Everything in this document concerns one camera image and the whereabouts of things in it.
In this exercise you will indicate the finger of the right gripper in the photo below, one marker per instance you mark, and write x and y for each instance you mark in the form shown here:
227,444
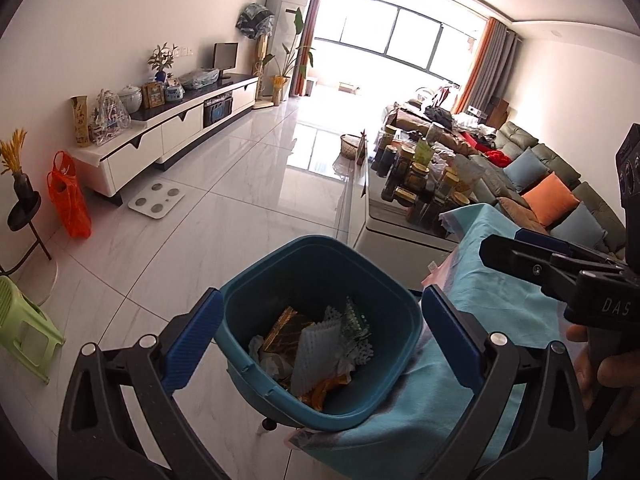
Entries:
528,263
556,245

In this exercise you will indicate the orange grey left curtain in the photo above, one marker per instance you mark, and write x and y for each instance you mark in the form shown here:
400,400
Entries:
305,56

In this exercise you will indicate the orange mesh bag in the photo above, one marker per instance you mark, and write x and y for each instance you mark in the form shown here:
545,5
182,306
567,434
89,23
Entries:
66,196

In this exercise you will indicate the white floor air conditioner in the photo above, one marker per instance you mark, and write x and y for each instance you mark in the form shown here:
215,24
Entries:
282,37

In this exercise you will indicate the black round side table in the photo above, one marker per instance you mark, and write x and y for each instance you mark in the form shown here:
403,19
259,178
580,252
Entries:
21,215

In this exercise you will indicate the orange cushion far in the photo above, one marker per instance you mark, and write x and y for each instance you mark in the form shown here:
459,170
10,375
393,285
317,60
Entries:
551,200

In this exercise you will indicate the orange grey curtain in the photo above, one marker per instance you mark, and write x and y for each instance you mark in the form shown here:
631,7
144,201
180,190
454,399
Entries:
305,56
491,70

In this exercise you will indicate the dark green sectional sofa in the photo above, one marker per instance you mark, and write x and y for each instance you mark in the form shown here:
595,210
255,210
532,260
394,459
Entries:
496,149

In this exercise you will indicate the tall green potted plant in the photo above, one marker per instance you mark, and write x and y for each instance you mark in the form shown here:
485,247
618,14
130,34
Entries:
282,83

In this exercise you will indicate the teal plastic trash bin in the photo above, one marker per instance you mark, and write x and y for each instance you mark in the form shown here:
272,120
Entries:
281,334

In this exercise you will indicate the orange grey right curtain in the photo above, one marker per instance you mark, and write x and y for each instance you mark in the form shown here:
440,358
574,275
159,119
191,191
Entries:
491,70

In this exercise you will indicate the green plastic stool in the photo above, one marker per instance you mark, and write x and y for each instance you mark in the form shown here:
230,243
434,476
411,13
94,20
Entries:
21,317

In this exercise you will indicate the green clear snack wrapper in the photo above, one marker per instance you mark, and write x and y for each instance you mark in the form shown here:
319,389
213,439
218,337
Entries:
355,335

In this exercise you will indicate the blue grey tablecloth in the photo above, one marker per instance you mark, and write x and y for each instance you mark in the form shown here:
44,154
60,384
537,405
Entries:
413,424

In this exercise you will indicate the white bathroom scale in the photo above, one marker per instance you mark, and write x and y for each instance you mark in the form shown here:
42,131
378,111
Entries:
157,199

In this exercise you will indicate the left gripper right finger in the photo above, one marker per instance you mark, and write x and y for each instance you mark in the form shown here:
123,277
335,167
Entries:
525,419

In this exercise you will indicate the cluttered coffee table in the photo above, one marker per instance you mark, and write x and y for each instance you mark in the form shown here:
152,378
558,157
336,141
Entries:
394,215

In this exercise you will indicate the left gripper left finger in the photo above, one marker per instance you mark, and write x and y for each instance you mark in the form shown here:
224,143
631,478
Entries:
96,438

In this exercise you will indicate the person's right hand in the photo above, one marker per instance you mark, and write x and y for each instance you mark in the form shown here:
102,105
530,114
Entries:
622,371

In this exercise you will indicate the blue cushion far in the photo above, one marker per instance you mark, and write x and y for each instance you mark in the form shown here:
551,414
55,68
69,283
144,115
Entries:
526,171

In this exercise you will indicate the blue cushion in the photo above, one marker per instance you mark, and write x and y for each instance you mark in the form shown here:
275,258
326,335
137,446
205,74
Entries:
526,171
580,228

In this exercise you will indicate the blue cushion near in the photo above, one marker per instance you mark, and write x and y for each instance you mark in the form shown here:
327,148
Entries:
580,228

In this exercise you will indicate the white black TV cabinet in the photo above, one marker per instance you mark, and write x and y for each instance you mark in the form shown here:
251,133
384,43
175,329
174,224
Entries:
160,136

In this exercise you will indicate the small black monitor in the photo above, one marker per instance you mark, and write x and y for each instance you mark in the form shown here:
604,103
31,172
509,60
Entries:
224,58

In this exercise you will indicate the large window black frame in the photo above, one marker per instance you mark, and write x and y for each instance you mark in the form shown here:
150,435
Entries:
437,38

